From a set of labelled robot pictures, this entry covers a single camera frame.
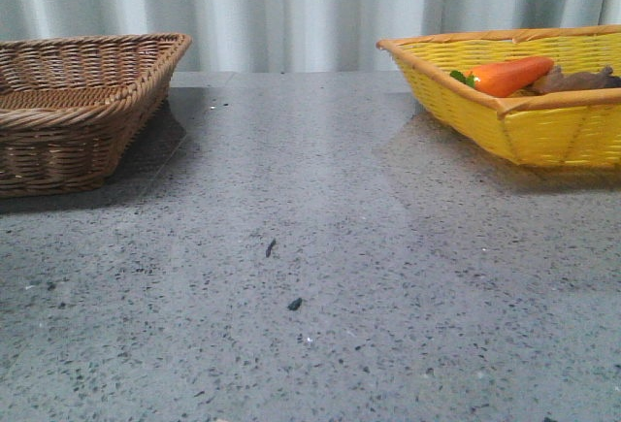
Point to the white pleated curtain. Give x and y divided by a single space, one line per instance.
277 36

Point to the orange toy carrot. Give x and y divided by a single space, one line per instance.
501 79

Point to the brown wicker basket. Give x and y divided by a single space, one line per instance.
70 107

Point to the brown ginger root toy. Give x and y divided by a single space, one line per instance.
556 81

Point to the yellow woven basket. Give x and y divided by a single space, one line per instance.
565 129

